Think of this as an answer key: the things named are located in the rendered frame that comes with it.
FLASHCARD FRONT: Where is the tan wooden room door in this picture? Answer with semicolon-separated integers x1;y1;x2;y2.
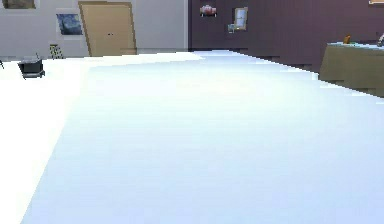
78;1;138;57

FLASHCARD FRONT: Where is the red white wall picture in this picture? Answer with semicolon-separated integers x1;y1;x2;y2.
199;4;218;18

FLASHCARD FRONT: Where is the tan framed wall picture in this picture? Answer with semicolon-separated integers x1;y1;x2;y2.
233;6;249;31

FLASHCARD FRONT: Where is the dark wire basket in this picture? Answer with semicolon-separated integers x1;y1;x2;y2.
49;43;64;60

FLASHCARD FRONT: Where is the blue framed wall picture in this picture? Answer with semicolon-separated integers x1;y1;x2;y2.
55;12;84;37

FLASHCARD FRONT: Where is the brown framed wall picture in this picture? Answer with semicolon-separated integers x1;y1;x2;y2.
1;0;37;10

